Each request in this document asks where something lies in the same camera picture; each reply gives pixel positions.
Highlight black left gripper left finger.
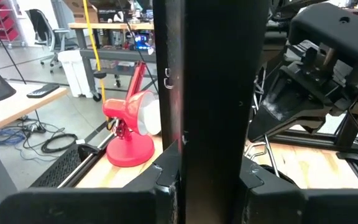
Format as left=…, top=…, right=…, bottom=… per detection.
left=0, top=139, right=183, bottom=224

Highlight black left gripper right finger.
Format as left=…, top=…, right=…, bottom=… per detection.
left=234, top=155, right=358, bottom=224

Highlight black metal pegboard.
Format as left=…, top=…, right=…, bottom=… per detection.
left=152, top=0, right=270, bottom=224

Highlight red desk lamp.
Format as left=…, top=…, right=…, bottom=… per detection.
left=102, top=60, right=163, bottom=168

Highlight black flat device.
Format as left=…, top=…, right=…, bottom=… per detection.
left=26, top=83, right=61, bottom=99

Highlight light wooden desk grey legs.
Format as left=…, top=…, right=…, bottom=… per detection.
left=0, top=82, right=68, bottom=206

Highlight white wheeled bin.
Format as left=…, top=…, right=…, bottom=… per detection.
left=57, top=49, right=103, bottom=103

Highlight blue lit device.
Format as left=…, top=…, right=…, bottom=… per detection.
left=134, top=34, right=154, bottom=53

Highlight wooden top grey workbench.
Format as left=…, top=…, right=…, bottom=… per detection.
left=68, top=21, right=158, bottom=94

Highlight black printed box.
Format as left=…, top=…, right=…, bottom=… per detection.
left=98, top=7, right=131, bottom=24

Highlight brown cardboard box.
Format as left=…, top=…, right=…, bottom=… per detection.
left=63, top=0, right=99, bottom=24

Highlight black aluminium rig frame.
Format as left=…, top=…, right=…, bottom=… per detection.
left=57, top=111, right=358, bottom=190

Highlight coiled black cable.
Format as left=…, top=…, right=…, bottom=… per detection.
left=40, top=133, right=79, bottom=154

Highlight thin black floor cable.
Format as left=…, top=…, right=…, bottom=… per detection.
left=13, top=117, right=65, bottom=160

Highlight blue floor cable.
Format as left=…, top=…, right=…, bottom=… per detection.
left=0, top=128, right=28, bottom=147

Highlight yellow cord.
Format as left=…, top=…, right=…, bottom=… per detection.
left=82, top=0, right=107, bottom=103

